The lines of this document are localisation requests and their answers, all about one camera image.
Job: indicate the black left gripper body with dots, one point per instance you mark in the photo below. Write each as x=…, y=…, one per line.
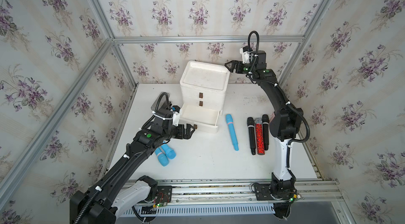
x=177, y=132

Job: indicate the white three-drawer cabinet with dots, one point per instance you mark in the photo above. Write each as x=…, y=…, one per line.
x=204, y=85

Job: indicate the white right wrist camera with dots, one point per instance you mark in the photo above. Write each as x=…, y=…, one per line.
x=246, y=53

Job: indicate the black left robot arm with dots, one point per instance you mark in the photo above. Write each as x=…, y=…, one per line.
x=106, y=200

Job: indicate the slim blue toy microphone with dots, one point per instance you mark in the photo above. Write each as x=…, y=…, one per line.
x=230, y=124

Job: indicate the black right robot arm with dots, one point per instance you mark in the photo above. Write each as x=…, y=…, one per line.
x=288, y=124

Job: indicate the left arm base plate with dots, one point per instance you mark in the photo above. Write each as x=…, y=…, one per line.
x=161, y=197

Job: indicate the red glitter microphone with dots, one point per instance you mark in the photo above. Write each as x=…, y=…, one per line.
x=259, y=136

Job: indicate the black handheld microphone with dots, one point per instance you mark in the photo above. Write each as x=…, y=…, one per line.
x=265, y=127

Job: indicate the blue and black microphone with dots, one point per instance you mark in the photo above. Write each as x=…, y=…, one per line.
x=251, y=134

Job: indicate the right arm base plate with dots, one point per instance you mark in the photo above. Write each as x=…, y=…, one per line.
x=284, y=191

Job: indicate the aluminium mounting rail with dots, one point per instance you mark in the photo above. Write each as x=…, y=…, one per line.
x=236, y=191

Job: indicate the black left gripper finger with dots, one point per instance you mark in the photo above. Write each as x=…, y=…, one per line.
x=189, y=133
x=190, y=127

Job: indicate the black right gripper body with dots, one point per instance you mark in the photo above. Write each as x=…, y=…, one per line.
x=243, y=68

